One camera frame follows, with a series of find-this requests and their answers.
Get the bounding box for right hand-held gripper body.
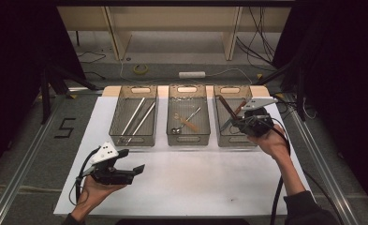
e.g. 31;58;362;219
239;97;279;139

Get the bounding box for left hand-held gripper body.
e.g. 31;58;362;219
89;142;136;186

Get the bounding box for wooden-handled knife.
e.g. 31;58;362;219
219;100;247;132

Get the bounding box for clear grey plastic bin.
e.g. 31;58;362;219
212;84;265;148
108;84;159;148
166;83;212;147

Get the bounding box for wooden-handled fork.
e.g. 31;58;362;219
217;94;237;120

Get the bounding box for white chopstick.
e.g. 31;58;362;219
121;97;147;137

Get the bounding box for metal spoon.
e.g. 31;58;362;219
170;106;202;135

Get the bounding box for person's right hand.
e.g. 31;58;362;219
246;123;290;160

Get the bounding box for person's left hand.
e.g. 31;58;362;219
71;177;126;221

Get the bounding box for black metal stand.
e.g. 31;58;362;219
255;59;307;122
39;67;100;125

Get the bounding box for white power strip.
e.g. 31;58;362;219
178;70;207;80

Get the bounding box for short silver bar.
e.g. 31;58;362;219
67;86;104;95

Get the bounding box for yellow tape roll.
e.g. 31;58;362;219
133;64;149;76

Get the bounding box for black curtain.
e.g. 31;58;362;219
272;0;368;217
0;0;87;176

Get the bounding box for beige wooden desk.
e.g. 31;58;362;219
56;6;292;62

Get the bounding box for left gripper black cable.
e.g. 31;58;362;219
68;146;100;207

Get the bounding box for white power cable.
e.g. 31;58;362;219
119;58;254;85

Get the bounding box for bundle of black cables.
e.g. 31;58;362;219
235;6;277;68

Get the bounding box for aluminium floor rail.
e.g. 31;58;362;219
284;93;361;225
0;93;67;225

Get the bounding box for thin black floor cable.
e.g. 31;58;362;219
302;169;345;225

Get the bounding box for looped black cable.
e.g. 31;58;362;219
77;51;108;81

